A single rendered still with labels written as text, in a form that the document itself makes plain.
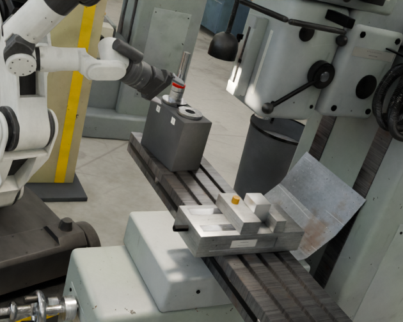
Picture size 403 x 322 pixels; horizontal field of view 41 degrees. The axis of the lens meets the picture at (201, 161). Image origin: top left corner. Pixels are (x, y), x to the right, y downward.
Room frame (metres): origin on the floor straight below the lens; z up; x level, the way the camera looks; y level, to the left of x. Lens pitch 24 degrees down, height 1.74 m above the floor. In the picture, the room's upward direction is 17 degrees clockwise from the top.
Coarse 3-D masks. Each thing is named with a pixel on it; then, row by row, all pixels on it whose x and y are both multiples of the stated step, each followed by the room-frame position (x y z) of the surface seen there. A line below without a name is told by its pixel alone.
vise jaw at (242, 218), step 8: (224, 200) 1.35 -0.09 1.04; (240, 200) 1.38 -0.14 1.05; (224, 208) 1.34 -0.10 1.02; (232, 208) 1.31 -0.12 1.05; (240, 208) 1.33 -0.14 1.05; (248, 208) 1.34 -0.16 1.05; (232, 216) 1.30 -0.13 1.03; (240, 216) 1.28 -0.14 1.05; (248, 216) 1.30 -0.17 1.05; (256, 216) 1.31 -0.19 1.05; (232, 224) 1.29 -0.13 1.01; (240, 224) 1.27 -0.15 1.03; (248, 224) 1.27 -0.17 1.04; (256, 224) 1.28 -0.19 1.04; (240, 232) 1.26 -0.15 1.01; (248, 232) 1.27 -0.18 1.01; (256, 232) 1.29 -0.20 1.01
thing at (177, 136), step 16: (160, 96) 1.83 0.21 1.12; (160, 112) 1.75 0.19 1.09; (176, 112) 1.72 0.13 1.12; (192, 112) 1.75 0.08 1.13; (144, 128) 1.81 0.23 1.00; (160, 128) 1.74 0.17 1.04; (176, 128) 1.67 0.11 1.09; (192, 128) 1.67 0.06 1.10; (208, 128) 1.72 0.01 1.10; (144, 144) 1.79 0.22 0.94; (160, 144) 1.72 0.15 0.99; (176, 144) 1.66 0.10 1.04; (192, 144) 1.69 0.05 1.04; (160, 160) 1.70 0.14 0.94; (176, 160) 1.65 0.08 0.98; (192, 160) 1.70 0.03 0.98
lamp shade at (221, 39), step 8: (224, 32) 1.35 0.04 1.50; (216, 40) 1.32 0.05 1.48; (224, 40) 1.32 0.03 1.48; (232, 40) 1.32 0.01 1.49; (216, 48) 1.31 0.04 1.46; (224, 48) 1.31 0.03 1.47; (232, 48) 1.32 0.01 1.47; (216, 56) 1.31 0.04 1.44; (224, 56) 1.31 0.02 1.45; (232, 56) 1.32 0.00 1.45
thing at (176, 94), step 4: (172, 88) 1.79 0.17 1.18; (176, 88) 1.78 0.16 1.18; (180, 88) 1.78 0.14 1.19; (184, 88) 1.80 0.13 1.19; (172, 92) 1.79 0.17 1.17; (176, 92) 1.78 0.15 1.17; (180, 92) 1.79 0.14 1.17; (172, 96) 1.78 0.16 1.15; (176, 96) 1.78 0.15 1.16; (180, 96) 1.79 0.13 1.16; (172, 100) 1.78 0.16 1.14; (176, 100) 1.78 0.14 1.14; (180, 100) 1.80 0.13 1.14
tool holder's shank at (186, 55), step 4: (184, 52) 1.80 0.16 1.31; (188, 52) 1.81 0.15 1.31; (184, 56) 1.80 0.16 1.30; (188, 56) 1.80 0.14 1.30; (184, 60) 1.79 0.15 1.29; (188, 60) 1.80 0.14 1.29; (180, 64) 1.80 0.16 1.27; (184, 64) 1.79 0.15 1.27; (180, 68) 1.80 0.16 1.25; (184, 68) 1.79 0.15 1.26; (180, 72) 1.79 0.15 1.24; (184, 72) 1.80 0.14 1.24; (180, 76) 1.79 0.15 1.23; (184, 76) 1.80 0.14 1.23; (184, 80) 1.81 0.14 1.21
